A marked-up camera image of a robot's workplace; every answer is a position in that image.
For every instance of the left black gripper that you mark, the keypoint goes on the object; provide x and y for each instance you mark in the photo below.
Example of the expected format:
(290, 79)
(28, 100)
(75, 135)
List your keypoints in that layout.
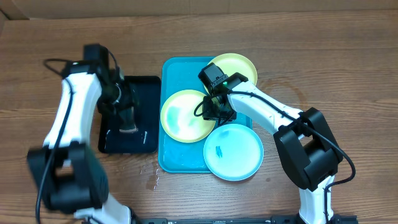
(130, 99)

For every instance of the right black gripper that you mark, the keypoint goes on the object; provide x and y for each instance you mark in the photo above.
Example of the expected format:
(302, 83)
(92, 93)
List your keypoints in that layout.
(212, 116)

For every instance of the yellow-green plate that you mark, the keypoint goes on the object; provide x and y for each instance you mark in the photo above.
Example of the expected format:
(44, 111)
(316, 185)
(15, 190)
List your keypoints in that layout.
(232, 63)
(178, 120)

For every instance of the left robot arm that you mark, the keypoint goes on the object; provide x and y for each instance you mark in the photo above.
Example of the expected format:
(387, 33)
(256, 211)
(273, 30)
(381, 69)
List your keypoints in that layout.
(65, 169)

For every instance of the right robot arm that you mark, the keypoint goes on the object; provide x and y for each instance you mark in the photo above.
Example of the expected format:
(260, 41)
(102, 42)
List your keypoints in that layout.
(305, 144)

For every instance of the black plastic tray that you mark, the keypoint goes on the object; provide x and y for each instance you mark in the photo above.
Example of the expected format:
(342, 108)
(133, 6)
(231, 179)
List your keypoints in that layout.
(146, 93)

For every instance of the teal plastic tray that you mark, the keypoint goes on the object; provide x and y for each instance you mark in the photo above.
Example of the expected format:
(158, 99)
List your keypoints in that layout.
(181, 73)

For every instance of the light blue plate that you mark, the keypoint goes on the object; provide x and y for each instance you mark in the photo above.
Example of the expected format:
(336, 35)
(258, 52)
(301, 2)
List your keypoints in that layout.
(233, 152)

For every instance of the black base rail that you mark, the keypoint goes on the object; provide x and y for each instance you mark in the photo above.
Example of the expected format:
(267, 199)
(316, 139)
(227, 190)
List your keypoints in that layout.
(277, 219)

